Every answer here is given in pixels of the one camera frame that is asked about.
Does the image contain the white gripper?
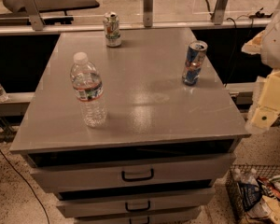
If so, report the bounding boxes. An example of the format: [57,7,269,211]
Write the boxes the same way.
[245,70,280,134]

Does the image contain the clear plastic water bottle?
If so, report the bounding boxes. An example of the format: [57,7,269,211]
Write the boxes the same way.
[70,52,107,127]

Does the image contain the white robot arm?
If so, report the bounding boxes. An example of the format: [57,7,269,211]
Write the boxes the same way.
[242,10,280,134]

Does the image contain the dark chip bag in basket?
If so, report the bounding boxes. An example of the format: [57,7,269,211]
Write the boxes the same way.
[239,183,262,211]

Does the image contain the yellow snack bag in basket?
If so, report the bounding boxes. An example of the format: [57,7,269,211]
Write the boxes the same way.
[247,196,280,224]

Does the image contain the top grey drawer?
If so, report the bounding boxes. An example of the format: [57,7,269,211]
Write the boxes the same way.
[31,153,235,193]

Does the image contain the grey drawer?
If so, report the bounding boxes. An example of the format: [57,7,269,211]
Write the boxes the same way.
[57,188,215,217]
[31,153,235,193]
[74,206,201,224]

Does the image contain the grey drawer cabinet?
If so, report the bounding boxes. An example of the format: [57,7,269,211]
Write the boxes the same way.
[8,27,252,224]

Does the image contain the blue silver energy drink can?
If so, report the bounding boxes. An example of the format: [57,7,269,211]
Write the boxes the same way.
[182,40,208,86]

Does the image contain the bottom grey drawer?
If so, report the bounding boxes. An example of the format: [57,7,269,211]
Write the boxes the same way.
[74,206,201,224]

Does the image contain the green white soda can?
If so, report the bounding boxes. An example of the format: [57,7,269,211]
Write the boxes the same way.
[103,12,121,48]

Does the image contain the middle grey drawer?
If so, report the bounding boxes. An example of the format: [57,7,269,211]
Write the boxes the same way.
[57,188,215,217]

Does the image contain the wire basket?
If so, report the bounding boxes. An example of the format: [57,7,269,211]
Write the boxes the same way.
[226,164,280,224]

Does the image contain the right metal bracket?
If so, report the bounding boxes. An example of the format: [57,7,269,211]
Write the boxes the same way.
[211,0,228,25]

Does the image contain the metal bracket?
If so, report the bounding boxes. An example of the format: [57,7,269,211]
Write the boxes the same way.
[3,0,45,31]
[211,0,228,25]
[143,0,153,27]

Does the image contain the middle metal bracket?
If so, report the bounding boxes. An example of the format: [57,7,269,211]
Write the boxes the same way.
[143,0,153,27]

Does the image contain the left metal bracket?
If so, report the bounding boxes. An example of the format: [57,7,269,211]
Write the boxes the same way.
[3,0,45,31]

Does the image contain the black floor cable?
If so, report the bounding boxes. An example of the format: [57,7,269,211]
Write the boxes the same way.
[0,131,51,224]

